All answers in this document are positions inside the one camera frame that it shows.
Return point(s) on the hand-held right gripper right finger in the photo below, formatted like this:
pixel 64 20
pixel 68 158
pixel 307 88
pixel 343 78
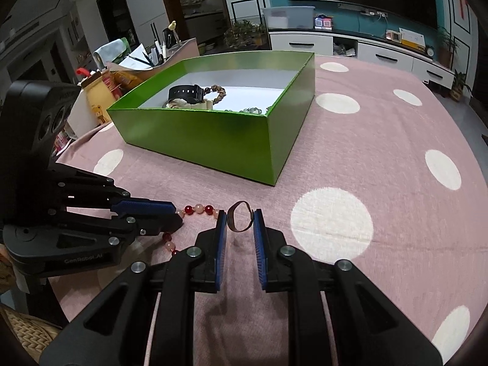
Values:
pixel 260 251

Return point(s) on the holder with papers and pens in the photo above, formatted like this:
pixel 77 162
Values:
pixel 171 51

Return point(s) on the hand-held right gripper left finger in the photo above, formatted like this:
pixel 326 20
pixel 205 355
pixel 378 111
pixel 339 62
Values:
pixel 220 251

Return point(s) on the wicker chair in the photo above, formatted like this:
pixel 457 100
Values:
pixel 26 335

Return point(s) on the white television cabinet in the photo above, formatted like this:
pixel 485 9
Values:
pixel 381 55

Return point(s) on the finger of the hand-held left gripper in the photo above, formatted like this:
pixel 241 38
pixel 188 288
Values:
pixel 164 223
pixel 148 207

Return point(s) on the pink polka-dot tablecloth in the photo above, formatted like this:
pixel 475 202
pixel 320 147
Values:
pixel 381 198

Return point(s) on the cream wrist watch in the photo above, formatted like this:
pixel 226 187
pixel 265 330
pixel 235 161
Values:
pixel 198 105

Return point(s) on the tall potted plant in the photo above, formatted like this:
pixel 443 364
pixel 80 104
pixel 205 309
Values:
pixel 446 47

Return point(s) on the bushy green potted plant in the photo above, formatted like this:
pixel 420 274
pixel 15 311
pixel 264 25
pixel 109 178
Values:
pixel 244 34

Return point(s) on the green cardboard box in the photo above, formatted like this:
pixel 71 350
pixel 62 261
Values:
pixel 209 141

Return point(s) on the yellow carton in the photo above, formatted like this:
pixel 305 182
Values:
pixel 97 99

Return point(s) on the orange snack packet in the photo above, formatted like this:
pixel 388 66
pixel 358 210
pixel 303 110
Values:
pixel 125 80

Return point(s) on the clear plastic storage bin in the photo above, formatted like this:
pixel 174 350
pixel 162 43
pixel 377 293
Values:
pixel 288 19

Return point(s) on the gold figurine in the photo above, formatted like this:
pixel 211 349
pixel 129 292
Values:
pixel 173 26

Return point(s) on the white and yellow box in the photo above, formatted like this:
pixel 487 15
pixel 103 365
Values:
pixel 411 39

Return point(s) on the colourful small box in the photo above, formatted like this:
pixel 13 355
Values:
pixel 323 23

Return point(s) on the small potted plant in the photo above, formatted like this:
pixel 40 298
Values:
pixel 459 85

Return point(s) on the black wrist watch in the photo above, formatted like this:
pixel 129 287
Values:
pixel 185 92

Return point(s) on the white and green plastic bag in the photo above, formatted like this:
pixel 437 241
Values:
pixel 110 51

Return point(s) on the small alarm clock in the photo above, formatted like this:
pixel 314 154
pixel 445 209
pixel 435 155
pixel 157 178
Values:
pixel 429 51

